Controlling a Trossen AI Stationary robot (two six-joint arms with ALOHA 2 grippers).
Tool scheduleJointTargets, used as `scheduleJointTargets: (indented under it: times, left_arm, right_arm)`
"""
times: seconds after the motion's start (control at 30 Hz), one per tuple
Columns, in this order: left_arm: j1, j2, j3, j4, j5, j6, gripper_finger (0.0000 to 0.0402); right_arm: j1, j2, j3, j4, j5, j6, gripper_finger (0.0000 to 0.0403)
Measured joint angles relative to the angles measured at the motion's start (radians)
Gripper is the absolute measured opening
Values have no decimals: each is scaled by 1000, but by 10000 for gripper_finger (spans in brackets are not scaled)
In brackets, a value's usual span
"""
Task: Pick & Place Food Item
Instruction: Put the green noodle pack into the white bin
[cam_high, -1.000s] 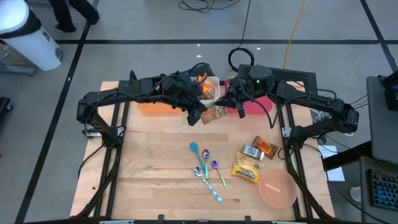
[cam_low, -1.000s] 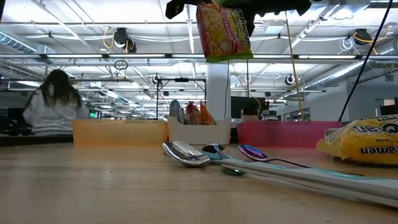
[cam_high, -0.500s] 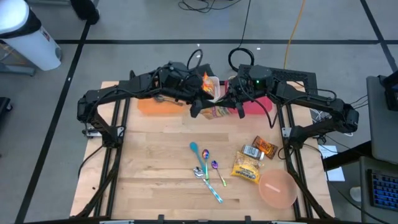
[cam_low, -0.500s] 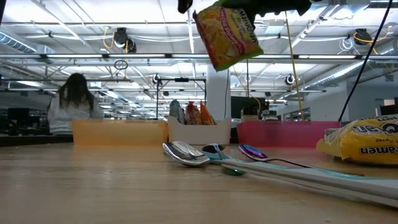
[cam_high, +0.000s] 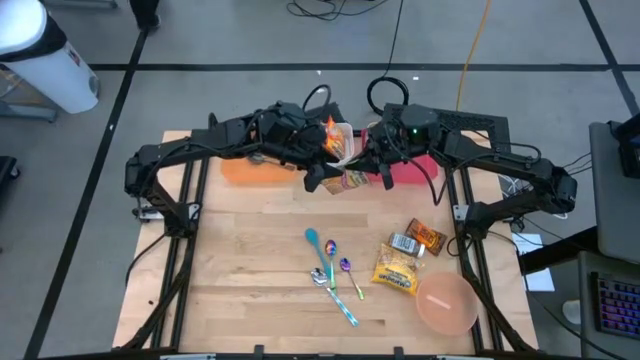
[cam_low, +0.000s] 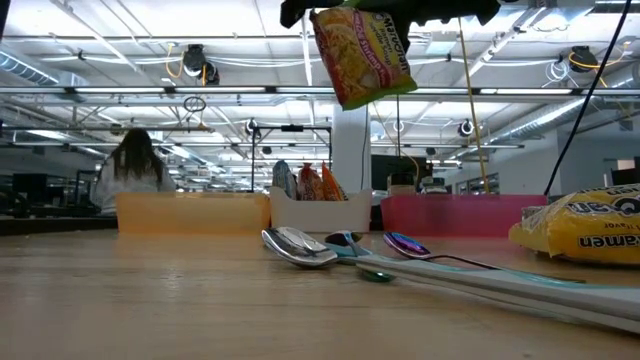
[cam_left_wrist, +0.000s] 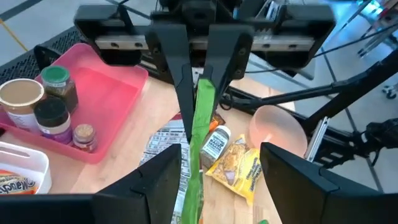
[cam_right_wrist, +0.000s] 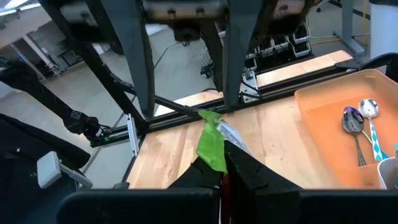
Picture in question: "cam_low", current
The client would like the white plastic bin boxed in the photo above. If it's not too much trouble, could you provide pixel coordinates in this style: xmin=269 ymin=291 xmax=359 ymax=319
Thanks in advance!
xmin=269 ymin=187 xmax=374 ymax=234

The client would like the black monitor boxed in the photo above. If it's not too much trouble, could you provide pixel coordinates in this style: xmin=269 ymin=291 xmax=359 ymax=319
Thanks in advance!
xmin=369 ymin=153 xmax=436 ymax=195

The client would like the blue white ramen packet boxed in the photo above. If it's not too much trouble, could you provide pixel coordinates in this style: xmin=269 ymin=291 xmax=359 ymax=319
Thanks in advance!
xmin=272 ymin=159 xmax=299 ymax=201

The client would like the silver spoon iridescent handle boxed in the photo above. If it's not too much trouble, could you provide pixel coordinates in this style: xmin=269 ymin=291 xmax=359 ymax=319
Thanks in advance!
xmin=260 ymin=225 xmax=640 ymax=335

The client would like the orange plastic bin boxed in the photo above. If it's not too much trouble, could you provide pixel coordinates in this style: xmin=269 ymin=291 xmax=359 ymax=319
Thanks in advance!
xmin=115 ymin=192 xmax=272 ymax=235

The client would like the teal plastic spoon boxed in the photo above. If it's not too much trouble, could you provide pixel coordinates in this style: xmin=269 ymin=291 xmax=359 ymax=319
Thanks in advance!
xmin=324 ymin=241 xmax=375 ymax=266

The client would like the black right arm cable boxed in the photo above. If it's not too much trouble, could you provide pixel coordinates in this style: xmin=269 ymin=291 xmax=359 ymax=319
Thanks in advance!
xmin=543 ymin=0 xmax=632 ymax=197

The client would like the pink plastic bin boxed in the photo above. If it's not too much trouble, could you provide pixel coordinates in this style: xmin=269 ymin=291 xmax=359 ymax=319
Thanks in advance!
xmin=379 ymin=193 xmax=549 ymax=239

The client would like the red yellow ramen packet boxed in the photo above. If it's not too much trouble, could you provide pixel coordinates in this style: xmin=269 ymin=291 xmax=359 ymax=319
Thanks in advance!
xmin=297 ymin=163 xmax=325 ymax=202

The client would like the purple spoon gold handle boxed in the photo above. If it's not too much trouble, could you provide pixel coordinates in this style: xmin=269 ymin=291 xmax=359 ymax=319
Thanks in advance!
xmin=383 ymin=231 xmax=501 ymax=271

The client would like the thin black hanging cable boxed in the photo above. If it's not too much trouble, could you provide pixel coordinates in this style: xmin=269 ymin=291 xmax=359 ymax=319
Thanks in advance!
xmin=365 ymin=104 xmax=372 ymax=191

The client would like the black coiled cable ring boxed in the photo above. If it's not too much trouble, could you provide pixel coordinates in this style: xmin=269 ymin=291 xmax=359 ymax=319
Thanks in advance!
xmin=182 ymin=95 xmax=208 ymax=115

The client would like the yellow hanging cable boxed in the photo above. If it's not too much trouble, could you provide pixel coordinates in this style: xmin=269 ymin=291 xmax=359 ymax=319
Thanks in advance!
xmin=457 ymin=17 xmax=490 ymax=196

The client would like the red ramen packet green edge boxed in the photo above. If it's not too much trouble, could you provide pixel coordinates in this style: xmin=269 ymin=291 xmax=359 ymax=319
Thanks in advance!
xmin=308 ymin=0 xmax=419 ymax=112

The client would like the person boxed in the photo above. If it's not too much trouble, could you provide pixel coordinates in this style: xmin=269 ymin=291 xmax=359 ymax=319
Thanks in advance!
xmin=91 ymin=127 xmax=177 ymax=217

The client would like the iridescent spoon green handle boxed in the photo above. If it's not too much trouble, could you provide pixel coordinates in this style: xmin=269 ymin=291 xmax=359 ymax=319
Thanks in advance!
xmin=324 ymin=229 xmax=397 ymax=284

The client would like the white square column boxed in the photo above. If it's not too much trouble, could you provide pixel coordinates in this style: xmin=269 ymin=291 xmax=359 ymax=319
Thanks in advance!
xmin=332 ymin=107 xmax=372 ymax=194

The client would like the black ceiling cable reel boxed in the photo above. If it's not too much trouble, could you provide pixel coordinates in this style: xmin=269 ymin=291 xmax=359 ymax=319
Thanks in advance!
xmin=568 ymin=44 xmax=600 ymax=75
xmin=181 ymin=43 xmax=221 ymax=87

